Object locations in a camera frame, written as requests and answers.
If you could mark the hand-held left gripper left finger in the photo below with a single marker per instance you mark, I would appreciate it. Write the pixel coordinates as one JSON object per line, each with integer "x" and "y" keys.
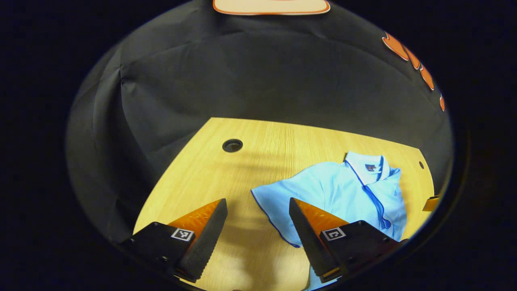
{"x": 206, "y": 240}

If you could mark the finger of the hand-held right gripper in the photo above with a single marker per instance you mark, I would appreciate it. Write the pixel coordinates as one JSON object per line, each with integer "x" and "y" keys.
{"x": 431, "y": 204}

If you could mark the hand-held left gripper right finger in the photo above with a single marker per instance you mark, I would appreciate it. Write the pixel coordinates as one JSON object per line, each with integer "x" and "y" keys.
{"x": 307, "y": 236}

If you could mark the light blue T-shirt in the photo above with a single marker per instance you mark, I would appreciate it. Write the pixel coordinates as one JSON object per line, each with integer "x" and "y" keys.
{"x": 335, "y": 190}

